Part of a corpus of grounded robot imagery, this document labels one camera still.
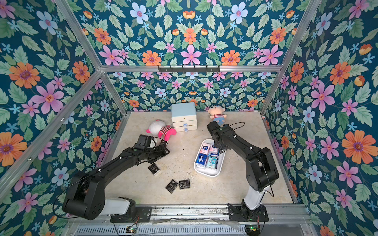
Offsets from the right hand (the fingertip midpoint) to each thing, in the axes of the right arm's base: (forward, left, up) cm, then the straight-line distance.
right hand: (224, 144), depth 90 cm
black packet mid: (-14, +43, -7) cm, 46 cm away
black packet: (-24, +30, -6) cm, 39 cm away
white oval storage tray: (-15, +11, -7) cm, 20 cm away
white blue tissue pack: (-3, +6, -3) cm, 7 cm away
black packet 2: (-23, +23, -7) cm, 33 cm away
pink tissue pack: (-1, +12, -3) cm, 12 cm away
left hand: (-6, +34, -1) cm, 35 cm away
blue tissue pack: (-10, +14, -3) cm, 17 cm away
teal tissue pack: (-11, +8, -4) cm, 14 cm away
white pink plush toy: (+13, +44, -1) cm, 46 cm away
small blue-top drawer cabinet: (+17, +26, +6) cm, 32 cm away
